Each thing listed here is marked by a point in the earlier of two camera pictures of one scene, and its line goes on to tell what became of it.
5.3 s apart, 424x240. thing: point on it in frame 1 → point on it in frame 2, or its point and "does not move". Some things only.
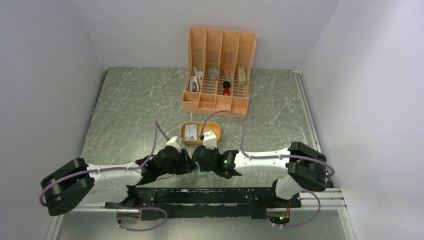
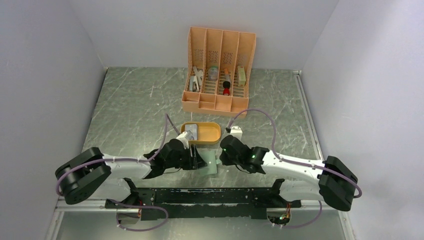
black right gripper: x=202 y=169 → x=225 y=160
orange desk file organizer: x=220 y=63 does not move
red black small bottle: x=226 y=83 does not move
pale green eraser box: x=241 y=76 does not move
